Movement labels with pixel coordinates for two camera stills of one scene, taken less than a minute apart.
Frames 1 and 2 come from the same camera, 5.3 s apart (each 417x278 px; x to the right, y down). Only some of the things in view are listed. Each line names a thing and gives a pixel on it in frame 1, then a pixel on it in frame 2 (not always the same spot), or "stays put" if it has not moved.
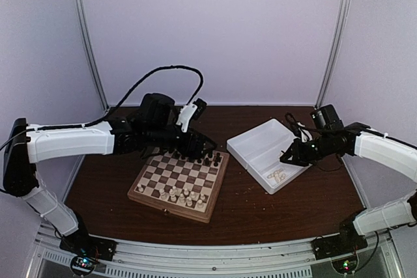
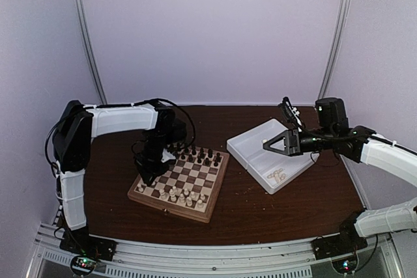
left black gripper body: [184, 148] -> [149, 166]
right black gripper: [298, 158] -> [292, 142]
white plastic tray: [258, 150] stays put
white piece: [163, 194] stays put
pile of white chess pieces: [278, 176] stays put
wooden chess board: [188, 188] stays put
